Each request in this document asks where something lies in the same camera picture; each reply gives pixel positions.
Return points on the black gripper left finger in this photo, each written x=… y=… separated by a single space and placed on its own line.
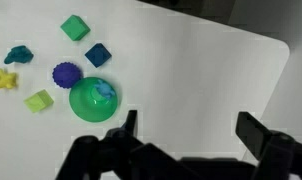
x=124 y=146

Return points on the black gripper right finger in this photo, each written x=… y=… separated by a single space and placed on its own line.
x=257 y=136

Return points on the green bowl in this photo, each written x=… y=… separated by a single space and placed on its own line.
x=87 y=103

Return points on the light blue turtle toy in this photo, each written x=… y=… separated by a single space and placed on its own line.
x=105 y=89

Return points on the yellow star toy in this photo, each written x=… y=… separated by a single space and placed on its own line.
x=4 y=79

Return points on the teal animal toy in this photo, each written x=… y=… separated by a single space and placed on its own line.
x=18 y=55

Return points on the dark blue cube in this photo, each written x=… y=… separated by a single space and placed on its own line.
x=98 y=55

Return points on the lime green cube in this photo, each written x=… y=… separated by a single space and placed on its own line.
x=38 y=100

